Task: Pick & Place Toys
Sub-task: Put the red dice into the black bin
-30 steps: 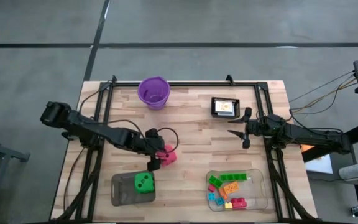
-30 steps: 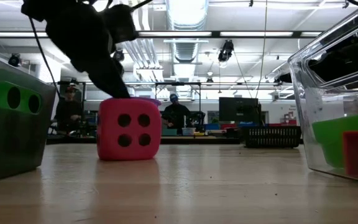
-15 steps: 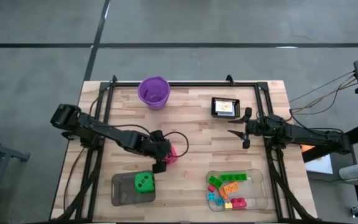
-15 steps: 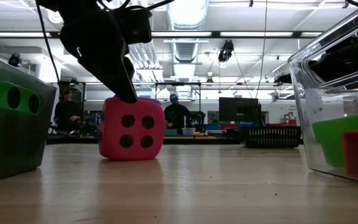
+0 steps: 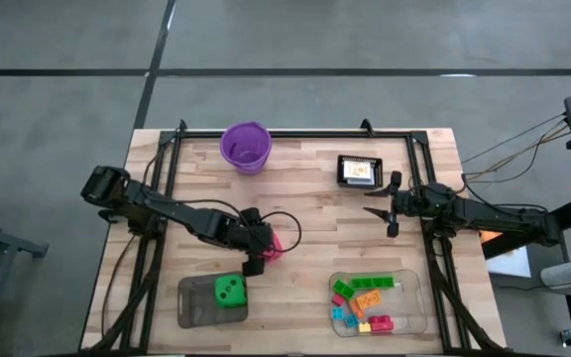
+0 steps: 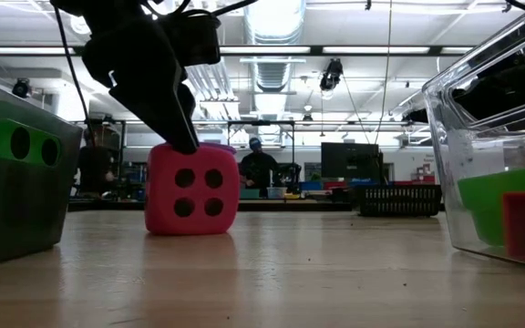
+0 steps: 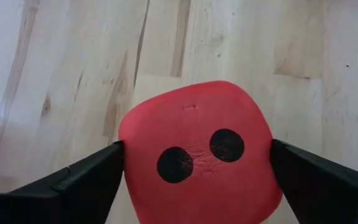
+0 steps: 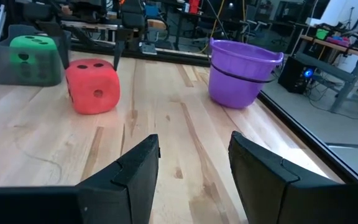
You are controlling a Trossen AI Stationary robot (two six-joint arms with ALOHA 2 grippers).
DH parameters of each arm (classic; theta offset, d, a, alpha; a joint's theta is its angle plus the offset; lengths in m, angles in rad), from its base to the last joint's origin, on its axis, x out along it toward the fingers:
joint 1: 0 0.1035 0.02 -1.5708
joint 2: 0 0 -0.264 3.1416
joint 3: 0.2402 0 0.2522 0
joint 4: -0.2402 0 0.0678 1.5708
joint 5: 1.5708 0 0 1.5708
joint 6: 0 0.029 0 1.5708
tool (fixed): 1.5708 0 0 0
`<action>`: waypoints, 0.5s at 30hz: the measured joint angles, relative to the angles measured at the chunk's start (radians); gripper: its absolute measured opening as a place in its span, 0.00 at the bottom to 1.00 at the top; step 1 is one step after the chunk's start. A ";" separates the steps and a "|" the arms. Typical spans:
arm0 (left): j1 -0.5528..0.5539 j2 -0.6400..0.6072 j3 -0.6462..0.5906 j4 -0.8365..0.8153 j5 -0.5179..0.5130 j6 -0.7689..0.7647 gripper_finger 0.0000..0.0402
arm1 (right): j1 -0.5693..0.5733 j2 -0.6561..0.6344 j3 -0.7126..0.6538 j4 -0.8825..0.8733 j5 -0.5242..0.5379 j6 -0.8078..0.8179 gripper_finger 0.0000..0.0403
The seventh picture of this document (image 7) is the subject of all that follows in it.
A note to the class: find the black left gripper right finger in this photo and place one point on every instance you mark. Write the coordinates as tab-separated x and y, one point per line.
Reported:
328	193

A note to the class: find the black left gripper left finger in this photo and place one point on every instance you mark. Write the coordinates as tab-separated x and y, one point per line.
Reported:
57	199

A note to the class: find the red foam die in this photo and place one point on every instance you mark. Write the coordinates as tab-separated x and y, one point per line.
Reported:
197	124

